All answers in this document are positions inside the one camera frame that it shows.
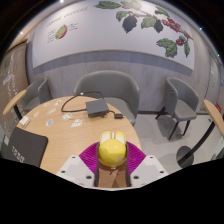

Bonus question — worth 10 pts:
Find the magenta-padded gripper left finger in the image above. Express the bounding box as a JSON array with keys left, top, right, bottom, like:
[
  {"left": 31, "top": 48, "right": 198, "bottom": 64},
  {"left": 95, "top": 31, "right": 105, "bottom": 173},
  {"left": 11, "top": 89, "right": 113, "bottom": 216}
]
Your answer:
[{"left": 56, "top": 141, "right": 101, "bottom": 188}]

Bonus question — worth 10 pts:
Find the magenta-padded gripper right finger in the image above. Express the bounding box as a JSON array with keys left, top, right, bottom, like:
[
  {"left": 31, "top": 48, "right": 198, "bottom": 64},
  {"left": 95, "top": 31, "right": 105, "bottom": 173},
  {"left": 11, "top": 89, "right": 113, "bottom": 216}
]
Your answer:
[{"left": 125, "top": 141, "right": 169, "bottom": 189}]

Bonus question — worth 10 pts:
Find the yellow computer mouse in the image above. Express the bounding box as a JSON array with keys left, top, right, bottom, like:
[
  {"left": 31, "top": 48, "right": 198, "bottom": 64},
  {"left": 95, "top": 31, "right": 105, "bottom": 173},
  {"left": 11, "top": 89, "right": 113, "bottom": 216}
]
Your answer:
[{"left": 97, "top": 130, "right": 128, "bottom": 168}]

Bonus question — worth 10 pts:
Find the black mouse pad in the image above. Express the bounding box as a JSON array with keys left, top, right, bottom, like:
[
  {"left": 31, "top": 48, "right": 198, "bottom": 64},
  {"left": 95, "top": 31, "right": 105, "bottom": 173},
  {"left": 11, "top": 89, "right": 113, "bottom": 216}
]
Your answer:
[{"left": 0, "top": 126, "right": 49, "bottom": 168}]

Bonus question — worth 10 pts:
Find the dark grey flat box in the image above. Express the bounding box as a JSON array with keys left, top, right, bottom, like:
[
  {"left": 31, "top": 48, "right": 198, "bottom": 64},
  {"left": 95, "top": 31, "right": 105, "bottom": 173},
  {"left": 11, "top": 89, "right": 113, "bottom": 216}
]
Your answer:
[{"left": 85, "top": 98, "right": 110, "bottom": 118}]

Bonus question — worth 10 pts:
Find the small white box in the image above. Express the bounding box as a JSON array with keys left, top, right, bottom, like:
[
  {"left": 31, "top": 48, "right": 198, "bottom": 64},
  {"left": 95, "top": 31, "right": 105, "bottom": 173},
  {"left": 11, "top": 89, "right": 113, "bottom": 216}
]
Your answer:
[{"left": 19, "top": 115, "right": 31, "bottom": 128}]

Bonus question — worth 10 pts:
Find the grey upholstered chair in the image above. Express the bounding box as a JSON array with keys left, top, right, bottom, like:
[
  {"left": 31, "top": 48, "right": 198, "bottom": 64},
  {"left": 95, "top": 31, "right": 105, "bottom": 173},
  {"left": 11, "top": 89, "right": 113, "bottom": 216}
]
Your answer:
[
  {"left": 155, "top": 76, "right": 200, "bottom": 141},
  {"left": 73, "top": 69, "right": 141, "bottom": 127},
  {"left": 21, "top": 77, "right": 53, "bottom": 114}
]

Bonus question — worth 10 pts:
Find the round wooden side table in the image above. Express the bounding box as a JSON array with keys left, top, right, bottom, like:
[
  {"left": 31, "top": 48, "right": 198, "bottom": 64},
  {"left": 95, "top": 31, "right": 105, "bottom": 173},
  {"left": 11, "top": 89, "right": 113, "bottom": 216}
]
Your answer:
[
  {"left": 2, "top": 88, "right": 28, "bottom": 121},
  {"left": 176, "top": 98, "right": 224, "bottom": 168}
]

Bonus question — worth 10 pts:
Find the black cable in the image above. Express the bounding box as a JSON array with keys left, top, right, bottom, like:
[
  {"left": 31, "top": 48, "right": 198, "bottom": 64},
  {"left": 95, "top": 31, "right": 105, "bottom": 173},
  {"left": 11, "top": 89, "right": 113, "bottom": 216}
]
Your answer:
[{"left": 60, "top": 91, "right": 116, "bottom": 116}]

